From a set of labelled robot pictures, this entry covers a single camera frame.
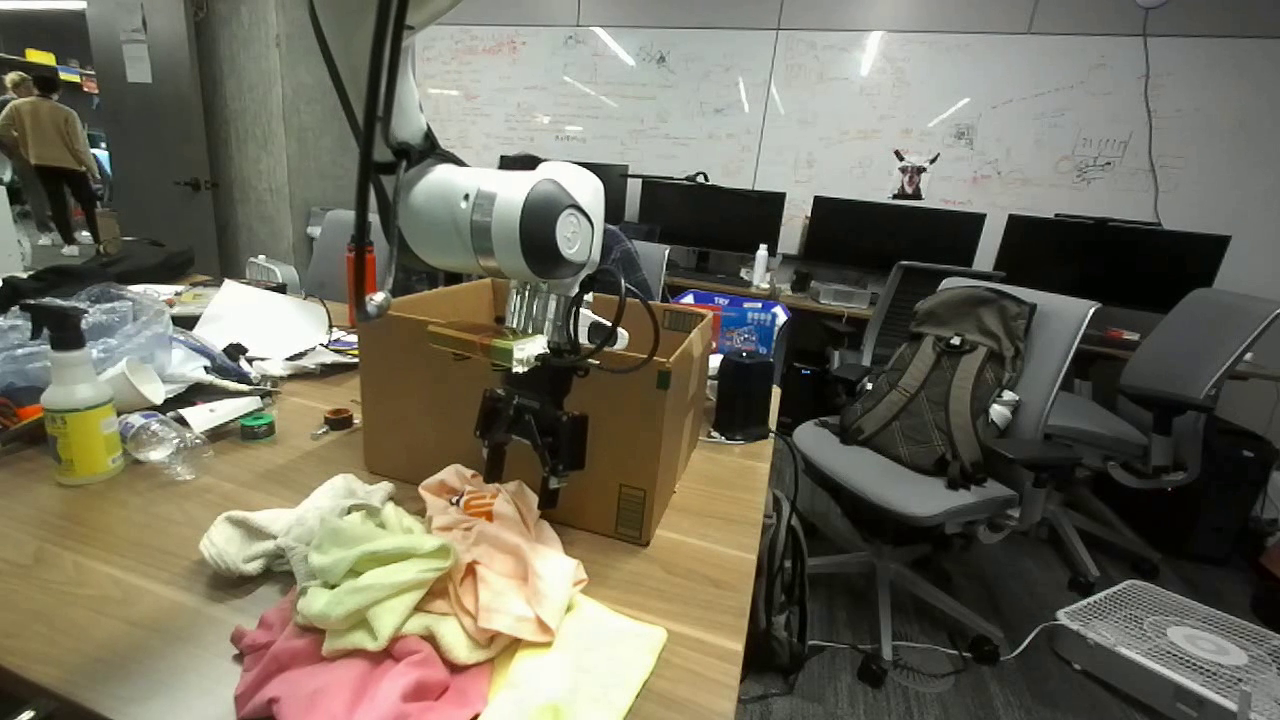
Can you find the white sanitizer bottle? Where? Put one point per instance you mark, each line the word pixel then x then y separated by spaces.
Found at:
pixel 760 268

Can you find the wall whiteboard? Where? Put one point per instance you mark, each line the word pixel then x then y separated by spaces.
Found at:
pixel 827 107

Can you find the pale yellow-green towel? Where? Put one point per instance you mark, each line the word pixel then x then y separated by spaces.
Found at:
pixel 374 575

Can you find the white plastic floor device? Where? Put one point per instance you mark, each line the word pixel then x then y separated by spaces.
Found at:
pixel 1175 653

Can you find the spray bottle with yellow liquid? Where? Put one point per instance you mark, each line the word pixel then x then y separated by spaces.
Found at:
pixel 82 443

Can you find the black jacket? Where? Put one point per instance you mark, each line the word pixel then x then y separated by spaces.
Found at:
pixel 82 272

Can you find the black office chair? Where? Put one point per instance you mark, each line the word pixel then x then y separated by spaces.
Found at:
pixel 894 306

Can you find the gray fabric office chair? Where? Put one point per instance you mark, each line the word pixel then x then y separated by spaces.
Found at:
pixel 325 254

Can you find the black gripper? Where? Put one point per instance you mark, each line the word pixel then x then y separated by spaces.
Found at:
pixel 532 412

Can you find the pink cloth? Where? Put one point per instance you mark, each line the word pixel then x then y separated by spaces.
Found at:
pixel 345 685

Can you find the dark gray office chair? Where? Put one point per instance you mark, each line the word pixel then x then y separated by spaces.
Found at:
pixel 1201 342

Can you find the olive backpack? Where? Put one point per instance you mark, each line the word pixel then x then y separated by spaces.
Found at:
pixel 935 387

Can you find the green tape roll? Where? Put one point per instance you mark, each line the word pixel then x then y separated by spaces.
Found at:
pixel 259 426

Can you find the clear plastic bottle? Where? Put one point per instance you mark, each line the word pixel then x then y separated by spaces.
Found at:
pixel 155 439

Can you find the brown tape roll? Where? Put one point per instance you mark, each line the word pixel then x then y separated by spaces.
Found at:
pixel 338 417

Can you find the pile of papers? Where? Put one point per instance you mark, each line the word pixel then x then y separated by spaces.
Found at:
pixel 215 409

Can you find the red water bottle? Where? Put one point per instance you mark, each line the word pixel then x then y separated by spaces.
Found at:
pixel 352 282

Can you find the standing person in tan top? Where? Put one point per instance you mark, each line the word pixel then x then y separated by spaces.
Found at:
pixel 47 140

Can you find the brown cardboard box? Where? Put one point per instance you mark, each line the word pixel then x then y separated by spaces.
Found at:
pixel 441 402

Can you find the white cloth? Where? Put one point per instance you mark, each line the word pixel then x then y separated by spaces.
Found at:
pixel 252 542

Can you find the light gray office chair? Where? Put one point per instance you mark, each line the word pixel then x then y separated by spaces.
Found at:
pixel 894 494

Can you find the blue snack bag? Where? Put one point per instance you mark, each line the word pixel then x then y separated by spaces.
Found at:
pixel 744 326

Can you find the white paper sheet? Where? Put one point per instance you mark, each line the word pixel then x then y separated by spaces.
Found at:
pixel 261 323

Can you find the peach shirt with orange print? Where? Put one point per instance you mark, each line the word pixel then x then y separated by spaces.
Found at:
pixel 512 575

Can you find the black bin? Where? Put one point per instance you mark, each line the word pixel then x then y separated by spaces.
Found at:
pixel 744 399

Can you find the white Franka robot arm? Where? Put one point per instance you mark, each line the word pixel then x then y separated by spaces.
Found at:
pixel 464 220

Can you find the clear plastic bag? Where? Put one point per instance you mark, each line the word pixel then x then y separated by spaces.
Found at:
pixel 126 333

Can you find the small plush figure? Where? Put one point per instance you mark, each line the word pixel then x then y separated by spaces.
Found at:
pixel 915 179

